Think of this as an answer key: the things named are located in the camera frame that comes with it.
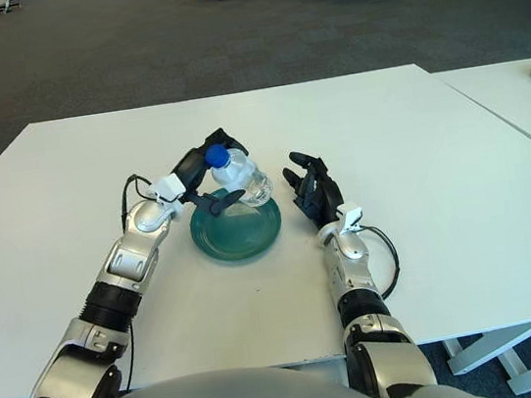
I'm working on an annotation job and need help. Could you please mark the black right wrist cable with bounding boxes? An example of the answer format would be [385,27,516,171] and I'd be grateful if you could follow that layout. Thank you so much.
[362,223,404,302]

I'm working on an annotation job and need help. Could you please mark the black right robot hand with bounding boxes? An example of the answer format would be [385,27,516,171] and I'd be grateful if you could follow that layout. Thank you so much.
[279,144,348,231]

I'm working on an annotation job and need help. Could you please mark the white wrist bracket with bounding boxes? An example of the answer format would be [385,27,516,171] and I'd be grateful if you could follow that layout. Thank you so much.
[336,199,366,235]
[145,171,189,221]

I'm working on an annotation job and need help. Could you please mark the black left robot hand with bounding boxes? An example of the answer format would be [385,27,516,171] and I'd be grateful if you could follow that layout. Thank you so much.
[168,123,258,221]

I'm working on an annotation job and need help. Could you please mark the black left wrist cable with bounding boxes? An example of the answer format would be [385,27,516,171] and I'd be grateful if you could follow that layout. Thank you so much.
[114,171,159,230]

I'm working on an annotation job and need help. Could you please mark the teal round plate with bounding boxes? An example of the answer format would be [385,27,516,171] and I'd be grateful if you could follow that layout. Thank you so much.
[184,179,288,270]

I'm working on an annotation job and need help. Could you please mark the clear water bottle blue cap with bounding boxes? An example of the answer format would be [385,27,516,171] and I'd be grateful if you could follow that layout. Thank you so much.
[203,137,277,213]

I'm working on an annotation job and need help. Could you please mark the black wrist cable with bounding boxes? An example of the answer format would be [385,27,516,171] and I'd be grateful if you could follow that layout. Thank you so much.
[362,223,404,302]
[114,171,159,230]

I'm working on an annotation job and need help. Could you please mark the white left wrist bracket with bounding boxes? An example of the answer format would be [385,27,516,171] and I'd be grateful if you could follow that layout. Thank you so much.
[145,171,189,221]

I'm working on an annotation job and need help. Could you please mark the white table frame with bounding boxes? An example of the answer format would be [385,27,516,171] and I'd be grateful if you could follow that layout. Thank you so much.
[439,314,531,398]

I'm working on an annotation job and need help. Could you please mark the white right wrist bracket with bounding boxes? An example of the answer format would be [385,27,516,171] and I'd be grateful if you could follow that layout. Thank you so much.
[336,199,366,235]

